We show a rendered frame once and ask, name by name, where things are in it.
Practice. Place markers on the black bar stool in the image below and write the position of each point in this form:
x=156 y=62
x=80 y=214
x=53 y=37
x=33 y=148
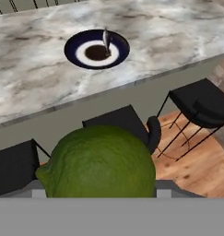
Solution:
x=15 y=167
x=202 y=106
x=128 y=123

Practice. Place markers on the blue and white plate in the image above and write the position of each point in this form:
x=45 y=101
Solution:
x=96 y=49

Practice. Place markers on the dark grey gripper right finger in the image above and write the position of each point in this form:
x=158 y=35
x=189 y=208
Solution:
x=170 y=189

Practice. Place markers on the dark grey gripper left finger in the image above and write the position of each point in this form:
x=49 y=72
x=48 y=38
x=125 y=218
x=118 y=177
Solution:
x=33 y=190

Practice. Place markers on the marble dining counter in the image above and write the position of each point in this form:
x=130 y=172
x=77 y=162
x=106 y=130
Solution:
x=55 y=67

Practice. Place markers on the grey fish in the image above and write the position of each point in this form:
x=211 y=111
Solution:
x=106 y=41

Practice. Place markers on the green lime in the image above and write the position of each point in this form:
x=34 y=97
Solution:
x=99 y=162

